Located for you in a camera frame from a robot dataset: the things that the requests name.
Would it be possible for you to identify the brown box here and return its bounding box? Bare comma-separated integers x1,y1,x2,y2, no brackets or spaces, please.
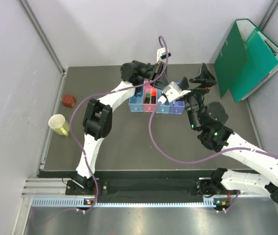
61,94,76,108

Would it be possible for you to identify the purple plastic bin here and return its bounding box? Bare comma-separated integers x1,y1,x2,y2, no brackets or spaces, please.
168,82,186,115

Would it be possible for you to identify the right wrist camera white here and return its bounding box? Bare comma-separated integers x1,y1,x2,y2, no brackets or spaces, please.
158,82,191,104

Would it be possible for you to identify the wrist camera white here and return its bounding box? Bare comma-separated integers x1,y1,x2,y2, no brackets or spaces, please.
158,82,191,104
156,47,171,64

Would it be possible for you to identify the light blue bin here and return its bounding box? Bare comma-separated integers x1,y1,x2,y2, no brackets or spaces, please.
129,87,143,112
156,89,170,114

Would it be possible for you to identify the green ring binder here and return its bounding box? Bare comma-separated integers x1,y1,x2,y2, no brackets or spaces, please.
214,19,278,99

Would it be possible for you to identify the blue slime jar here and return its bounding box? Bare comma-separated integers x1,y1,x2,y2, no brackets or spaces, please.
134,91,143,97

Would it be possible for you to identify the aluminium rail with cable duct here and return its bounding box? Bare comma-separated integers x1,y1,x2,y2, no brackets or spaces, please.
21,177,278,209

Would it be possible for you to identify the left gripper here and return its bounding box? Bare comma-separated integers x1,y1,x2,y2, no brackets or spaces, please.
132,60,170,91

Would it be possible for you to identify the teal folder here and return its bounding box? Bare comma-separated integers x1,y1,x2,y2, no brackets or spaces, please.
231,30,278,102

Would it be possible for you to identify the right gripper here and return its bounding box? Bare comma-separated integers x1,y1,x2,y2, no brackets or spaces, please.
178,63,216,131

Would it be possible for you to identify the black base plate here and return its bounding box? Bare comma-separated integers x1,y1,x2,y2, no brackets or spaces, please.
37,170,228,199

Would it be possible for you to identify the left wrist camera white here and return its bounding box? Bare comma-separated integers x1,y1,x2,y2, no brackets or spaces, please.
156,47,171,64

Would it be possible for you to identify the yellow white mug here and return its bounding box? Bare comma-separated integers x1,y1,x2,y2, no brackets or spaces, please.
48,114,70,137

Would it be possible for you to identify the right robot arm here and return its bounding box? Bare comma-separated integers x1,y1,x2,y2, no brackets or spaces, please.
179,64,278,204

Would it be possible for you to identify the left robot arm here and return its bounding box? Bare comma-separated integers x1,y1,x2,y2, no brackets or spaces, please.
73,60,169,194

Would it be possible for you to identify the pink plastic bin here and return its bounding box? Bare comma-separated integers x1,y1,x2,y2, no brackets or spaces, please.
143,81,157,112

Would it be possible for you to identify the green cap highlighter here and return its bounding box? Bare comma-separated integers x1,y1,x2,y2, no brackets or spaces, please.
144,93,151,104

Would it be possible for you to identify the orange cap highlighter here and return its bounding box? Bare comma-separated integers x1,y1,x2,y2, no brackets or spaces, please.
151,90,157,104

